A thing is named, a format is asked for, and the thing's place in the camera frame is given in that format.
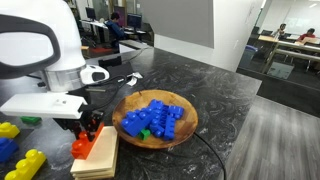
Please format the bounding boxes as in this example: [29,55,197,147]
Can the person in white shirt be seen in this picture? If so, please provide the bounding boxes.
[273,23,286,37]

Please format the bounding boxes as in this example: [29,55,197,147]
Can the white paper tag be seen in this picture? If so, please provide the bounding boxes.
[128,72,143,86]

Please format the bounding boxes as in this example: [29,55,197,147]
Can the computer monitor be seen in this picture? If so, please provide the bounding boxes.
[127,14,142,28]

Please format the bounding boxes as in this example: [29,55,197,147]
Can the small green lego brick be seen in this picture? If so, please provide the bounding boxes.
[20,116,42,125]

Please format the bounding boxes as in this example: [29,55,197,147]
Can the wooden bowl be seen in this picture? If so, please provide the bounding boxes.
[112,90,198,149]

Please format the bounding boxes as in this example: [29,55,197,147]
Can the seated person dark clothes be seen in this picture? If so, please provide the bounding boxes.
[104,12,127,48]

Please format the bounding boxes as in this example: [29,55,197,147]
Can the orange lego brick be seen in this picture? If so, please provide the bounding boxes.
[71,123,104,159]

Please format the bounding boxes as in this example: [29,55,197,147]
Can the blue yellow green lego stack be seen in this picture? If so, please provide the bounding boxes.
[0,122,20,163]

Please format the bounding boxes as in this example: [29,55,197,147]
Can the black cable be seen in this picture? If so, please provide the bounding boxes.
[193,131,228,180]

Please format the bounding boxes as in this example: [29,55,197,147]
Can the blue lego bricks in bowl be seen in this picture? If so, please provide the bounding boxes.
[121,99,184,141]

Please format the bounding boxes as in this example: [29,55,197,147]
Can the black table power box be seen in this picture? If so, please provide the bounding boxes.
[98,56,134,79]

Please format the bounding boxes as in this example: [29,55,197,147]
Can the white gripper camera mount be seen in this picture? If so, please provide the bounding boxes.
[0,93,87,119]

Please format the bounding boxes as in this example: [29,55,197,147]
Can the person in red shirt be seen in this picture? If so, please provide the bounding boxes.
[297,28,316,42]

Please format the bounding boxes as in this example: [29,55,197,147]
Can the small wooden pallet block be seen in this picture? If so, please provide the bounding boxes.
[70,126,119,180]

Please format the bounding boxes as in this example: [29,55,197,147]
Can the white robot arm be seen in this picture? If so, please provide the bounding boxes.
[0,0,109,140]

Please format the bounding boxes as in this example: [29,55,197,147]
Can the long yellow lego brick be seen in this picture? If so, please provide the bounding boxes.
[4,149,46,180]

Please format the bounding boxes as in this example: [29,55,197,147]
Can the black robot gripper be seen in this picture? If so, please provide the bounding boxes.
[54,86,102,139]

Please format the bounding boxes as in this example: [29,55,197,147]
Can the wooden long table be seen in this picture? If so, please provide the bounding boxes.
[259,36,320,73]

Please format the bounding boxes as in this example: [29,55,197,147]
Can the green lego in bowl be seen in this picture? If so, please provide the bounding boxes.
[139,129,151,140]

